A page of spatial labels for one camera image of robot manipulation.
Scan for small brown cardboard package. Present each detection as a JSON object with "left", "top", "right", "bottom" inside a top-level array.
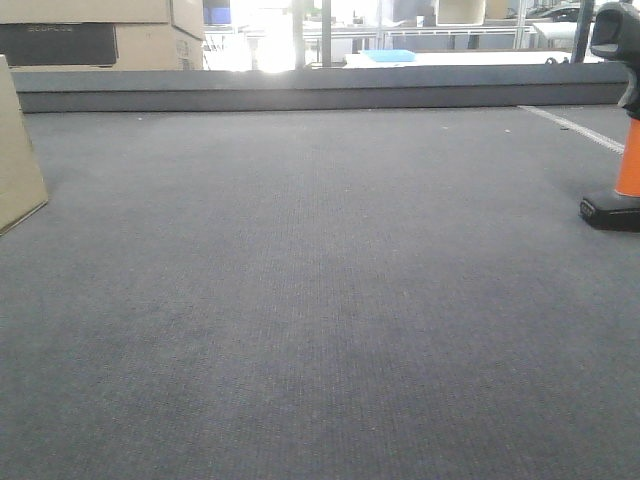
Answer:
[{"left": 1, "top": 55, "right": 49, "bottom": 235}]

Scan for black orange barcode scanner gun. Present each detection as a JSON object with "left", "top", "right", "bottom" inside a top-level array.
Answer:
[{"left": 579, "top": 1, "right": 640, "bottom": 233}]

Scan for upper stacked cardboard box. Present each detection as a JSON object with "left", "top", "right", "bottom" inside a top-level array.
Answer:
[{"left": 1, "top": 0, "right": 204, "bottom": 39}]

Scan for blue flat tray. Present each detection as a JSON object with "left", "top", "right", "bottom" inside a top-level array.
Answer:
[{"left": 360, "top": 49, "right": 416, "bottom": 63}]

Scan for white tape strip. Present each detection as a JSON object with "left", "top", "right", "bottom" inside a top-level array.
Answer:
[{"left": 518, "top": 105, "right": 625, "bottom": 154}]

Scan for white background table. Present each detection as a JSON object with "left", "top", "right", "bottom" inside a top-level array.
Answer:
[{"left": 345, "top": 50, "right": 571, "bottom": 69}]

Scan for dark vertical post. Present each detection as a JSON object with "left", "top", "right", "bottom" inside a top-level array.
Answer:
[{"left": 321, "top": 0, "right": 332, "bottom": 68}]

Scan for grey felt table edge rail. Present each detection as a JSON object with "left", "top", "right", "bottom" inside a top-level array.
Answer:
[{"left": 11, "top": 63, "right": 628, "bottom": 113}]

